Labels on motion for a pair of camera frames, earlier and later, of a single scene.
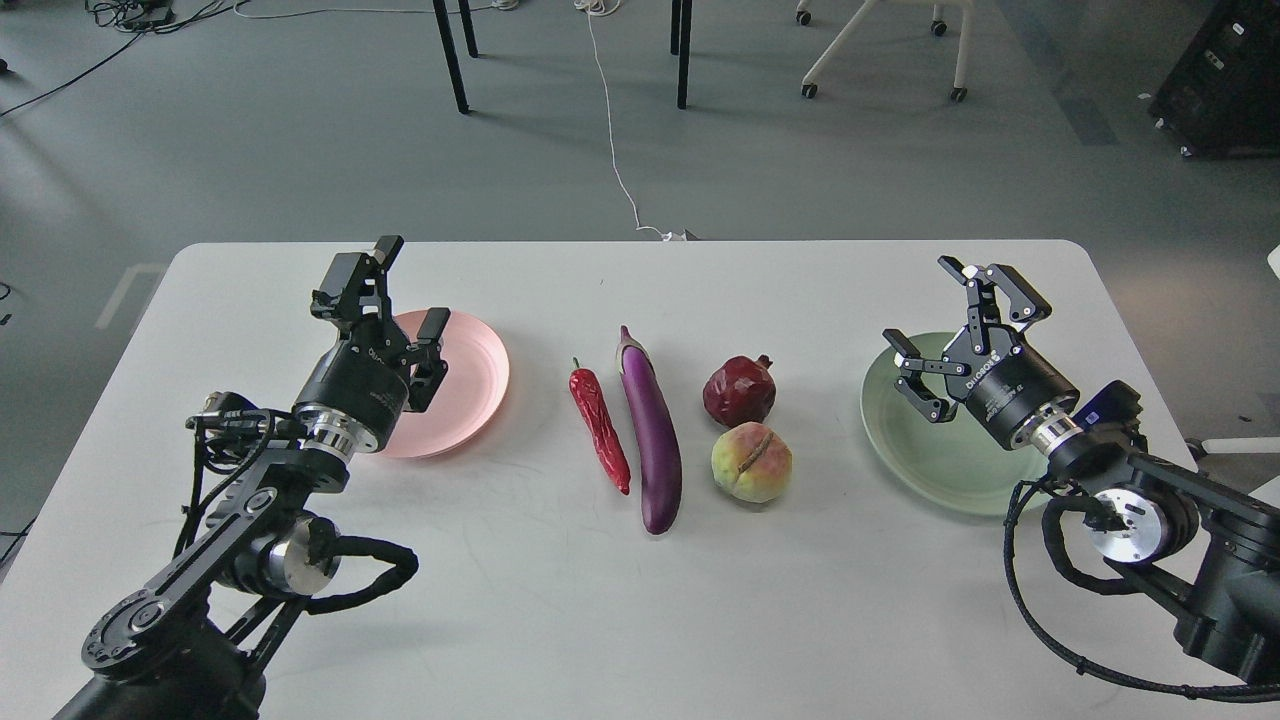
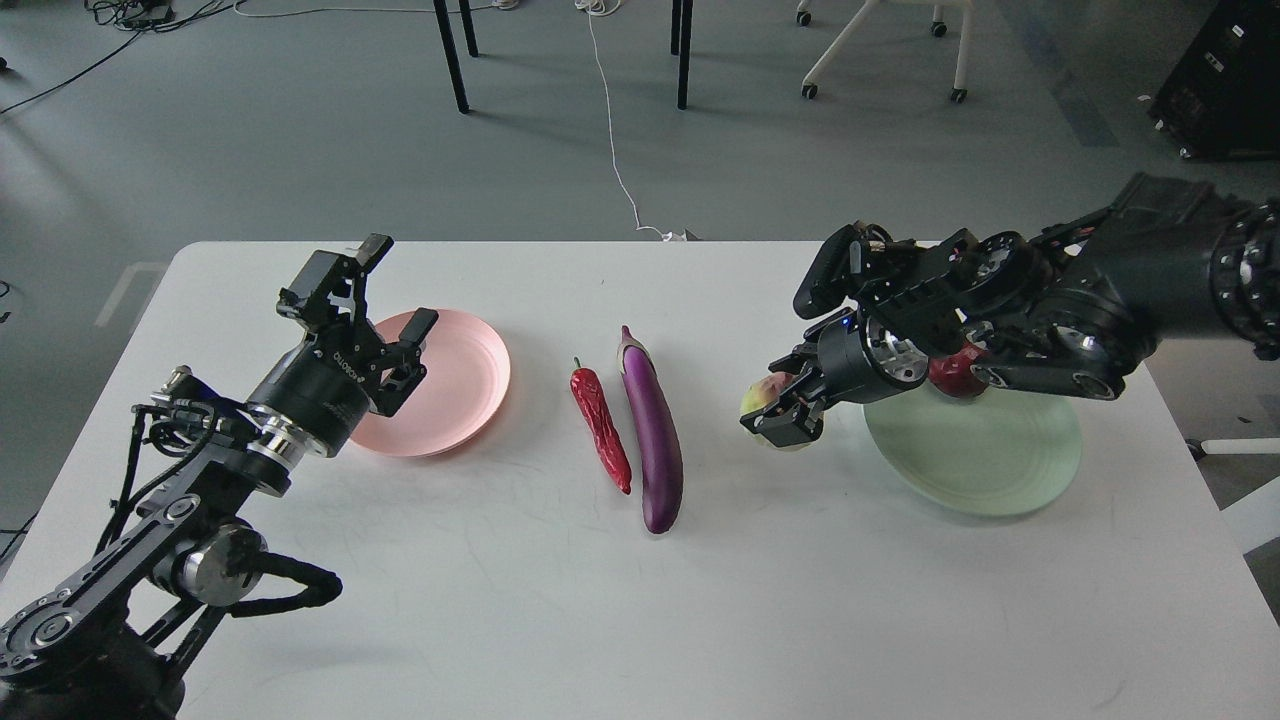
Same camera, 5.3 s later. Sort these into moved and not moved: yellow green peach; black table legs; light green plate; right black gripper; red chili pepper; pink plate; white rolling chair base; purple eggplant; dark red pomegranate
Moved: right black gripper; dark red pomegranate; yellow green peach
Not moved: black table legs; purple eggplant; white rolling chair base; light green plate; red chili pepper; pink plate
